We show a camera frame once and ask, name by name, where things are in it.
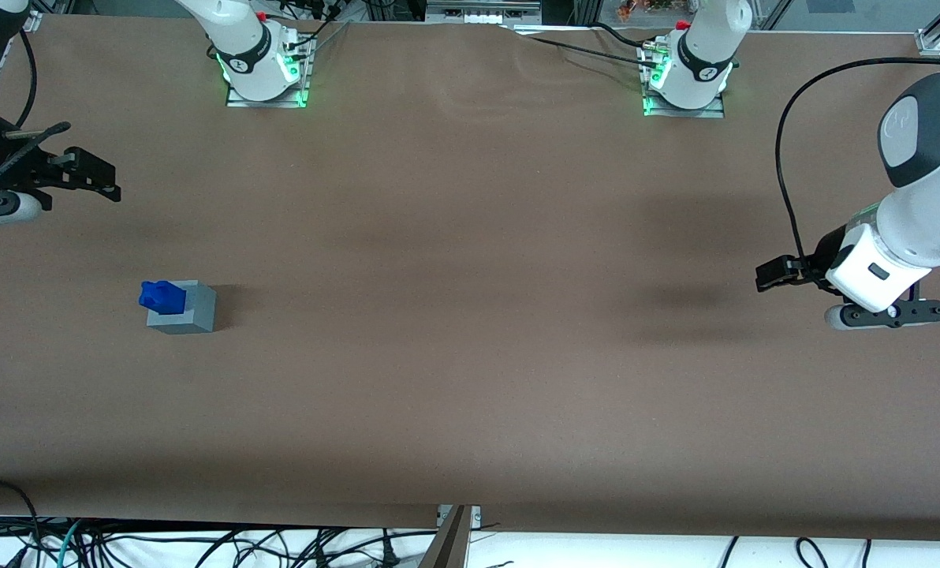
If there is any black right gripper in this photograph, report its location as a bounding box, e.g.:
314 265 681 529
0 118 122 204

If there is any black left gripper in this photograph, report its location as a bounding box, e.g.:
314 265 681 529
755 226 852 295

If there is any blue plastic part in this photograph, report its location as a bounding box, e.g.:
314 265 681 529
139 279 188 316

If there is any gray cube base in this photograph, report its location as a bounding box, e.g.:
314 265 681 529
146 279 218 336

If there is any brown table cover mat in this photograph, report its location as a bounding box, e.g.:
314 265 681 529
0 14 940 542

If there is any dark metal beam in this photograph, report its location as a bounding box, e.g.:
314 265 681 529
418 505 476 568

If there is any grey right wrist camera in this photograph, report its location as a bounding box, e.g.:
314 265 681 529
0 192 43 230

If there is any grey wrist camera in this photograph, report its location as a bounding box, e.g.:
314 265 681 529
824 299 940 331
0 192 43 230

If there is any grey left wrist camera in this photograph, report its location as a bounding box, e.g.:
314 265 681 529
824 299 940 331

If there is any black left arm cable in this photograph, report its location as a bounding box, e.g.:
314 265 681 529
774 57 940 277

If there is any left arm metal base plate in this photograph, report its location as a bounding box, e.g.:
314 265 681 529
641 43 728 120

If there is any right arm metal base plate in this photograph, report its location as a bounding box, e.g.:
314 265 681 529
225 35 314 110

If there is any black cable on table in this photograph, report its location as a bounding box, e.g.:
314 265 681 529
509 26 660 69
591 21 656 48

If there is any black looped floor cable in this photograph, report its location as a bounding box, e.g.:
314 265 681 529
0 478 42 547

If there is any teal floor cable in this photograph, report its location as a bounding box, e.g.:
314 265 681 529
55 518 86 568

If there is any small metal table bracket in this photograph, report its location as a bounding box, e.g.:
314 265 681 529
436 505 483 529

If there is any aluminium frame rail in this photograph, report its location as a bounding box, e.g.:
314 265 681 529
424 0 543 25

